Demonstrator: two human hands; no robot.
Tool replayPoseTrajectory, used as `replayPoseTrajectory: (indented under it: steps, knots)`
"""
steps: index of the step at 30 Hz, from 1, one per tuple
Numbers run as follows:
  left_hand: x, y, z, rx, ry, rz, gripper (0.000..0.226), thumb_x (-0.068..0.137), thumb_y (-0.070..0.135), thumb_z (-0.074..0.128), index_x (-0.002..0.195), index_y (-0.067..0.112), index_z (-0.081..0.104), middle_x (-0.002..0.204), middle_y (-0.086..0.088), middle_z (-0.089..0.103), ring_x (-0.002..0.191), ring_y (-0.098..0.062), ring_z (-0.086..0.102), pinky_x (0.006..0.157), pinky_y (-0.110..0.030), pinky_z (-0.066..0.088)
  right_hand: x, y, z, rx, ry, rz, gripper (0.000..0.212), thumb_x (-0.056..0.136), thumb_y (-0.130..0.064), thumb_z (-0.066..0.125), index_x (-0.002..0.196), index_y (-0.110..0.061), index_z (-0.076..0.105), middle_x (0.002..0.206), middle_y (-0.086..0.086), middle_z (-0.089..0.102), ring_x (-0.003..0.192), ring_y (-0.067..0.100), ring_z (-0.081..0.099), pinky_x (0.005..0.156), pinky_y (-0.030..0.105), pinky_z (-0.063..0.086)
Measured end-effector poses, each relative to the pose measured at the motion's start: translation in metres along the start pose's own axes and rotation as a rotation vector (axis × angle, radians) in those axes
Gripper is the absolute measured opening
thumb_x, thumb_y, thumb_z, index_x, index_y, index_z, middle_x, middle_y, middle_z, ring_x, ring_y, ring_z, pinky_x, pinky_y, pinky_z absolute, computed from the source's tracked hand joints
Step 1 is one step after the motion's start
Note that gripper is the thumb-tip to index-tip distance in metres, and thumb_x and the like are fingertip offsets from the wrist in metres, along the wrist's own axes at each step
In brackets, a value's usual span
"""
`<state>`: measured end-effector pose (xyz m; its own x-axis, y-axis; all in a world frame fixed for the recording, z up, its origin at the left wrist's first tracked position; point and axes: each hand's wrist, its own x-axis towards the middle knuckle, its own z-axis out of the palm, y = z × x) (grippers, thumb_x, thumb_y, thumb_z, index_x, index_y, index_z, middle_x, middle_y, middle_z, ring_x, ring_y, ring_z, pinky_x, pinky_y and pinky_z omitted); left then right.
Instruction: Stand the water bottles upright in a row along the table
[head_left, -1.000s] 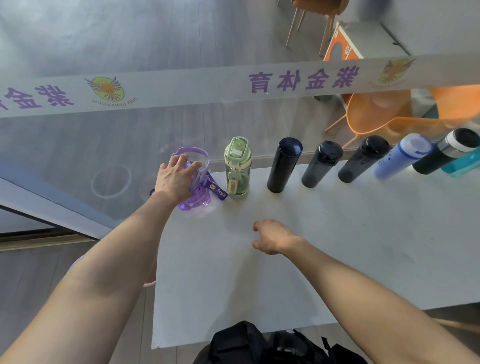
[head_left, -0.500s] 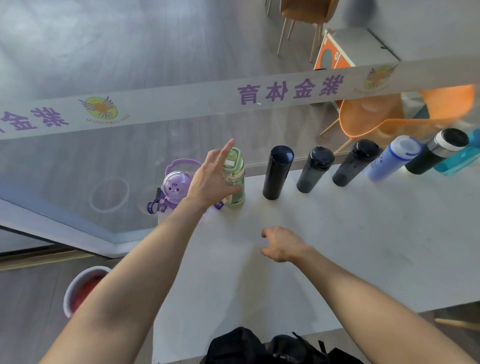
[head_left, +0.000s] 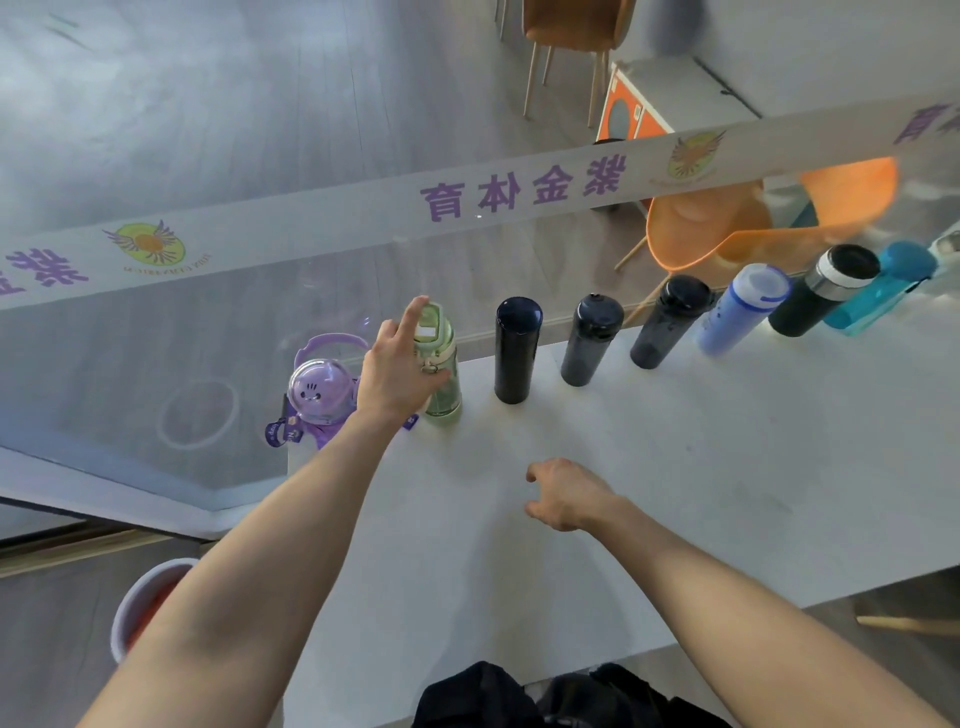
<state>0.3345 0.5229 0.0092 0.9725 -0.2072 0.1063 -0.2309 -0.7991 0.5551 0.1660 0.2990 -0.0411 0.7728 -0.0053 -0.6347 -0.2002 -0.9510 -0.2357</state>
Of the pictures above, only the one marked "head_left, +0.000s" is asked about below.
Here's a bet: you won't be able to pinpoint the person's right hand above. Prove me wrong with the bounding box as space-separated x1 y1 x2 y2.
523 457 624 534

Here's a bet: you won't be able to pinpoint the brown wooden chair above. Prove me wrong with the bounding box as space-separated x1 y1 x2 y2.
493 0 639 129

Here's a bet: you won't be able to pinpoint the purple transparent kids bottle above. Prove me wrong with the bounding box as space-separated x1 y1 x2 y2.
263 332 419 451

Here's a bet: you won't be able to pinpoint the frosted glass banner strip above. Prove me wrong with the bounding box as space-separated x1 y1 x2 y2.
0 89 960 313

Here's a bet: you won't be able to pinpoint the person's left hand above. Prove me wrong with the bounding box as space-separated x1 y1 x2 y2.
355 295 454 426

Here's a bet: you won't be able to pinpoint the dark bottle with strap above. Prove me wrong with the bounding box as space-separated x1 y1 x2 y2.
629 274 716 371

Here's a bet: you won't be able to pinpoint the person's right forearm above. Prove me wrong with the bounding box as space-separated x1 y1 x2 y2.
588 498 950 728

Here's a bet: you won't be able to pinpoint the black bottle white band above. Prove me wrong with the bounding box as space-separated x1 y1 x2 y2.
767 244 883 339

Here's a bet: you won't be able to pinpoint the person's black clothing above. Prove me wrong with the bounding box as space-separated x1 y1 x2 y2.
410 659 733 728

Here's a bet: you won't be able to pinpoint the white bucket red contents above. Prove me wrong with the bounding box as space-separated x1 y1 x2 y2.
110 556 201 666

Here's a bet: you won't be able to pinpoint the green transparent bottle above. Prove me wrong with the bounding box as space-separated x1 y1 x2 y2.
412 301 463 429

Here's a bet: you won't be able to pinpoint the person's left forearm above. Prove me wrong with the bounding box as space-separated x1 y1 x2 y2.
78 408 399 728

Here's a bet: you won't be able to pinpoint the white purple bottle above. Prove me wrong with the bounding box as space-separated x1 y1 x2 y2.
697 263 793 358

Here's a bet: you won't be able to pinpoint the dark smoky bottle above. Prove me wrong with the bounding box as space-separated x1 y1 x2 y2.
559 293 626 388

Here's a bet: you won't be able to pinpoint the grey table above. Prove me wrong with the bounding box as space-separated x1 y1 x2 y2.
284 258 960 728

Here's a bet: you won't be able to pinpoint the slim black thermos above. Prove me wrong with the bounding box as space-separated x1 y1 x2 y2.
493 296 544 406

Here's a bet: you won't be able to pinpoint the grey lid clear bottle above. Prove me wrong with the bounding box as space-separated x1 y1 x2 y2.
928 228 960 277

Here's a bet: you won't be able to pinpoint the teal blue bottle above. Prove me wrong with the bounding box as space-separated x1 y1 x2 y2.
823 239 940 337

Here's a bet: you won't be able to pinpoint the orange plastic chair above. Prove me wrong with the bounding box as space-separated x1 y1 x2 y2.
613 155 900 328

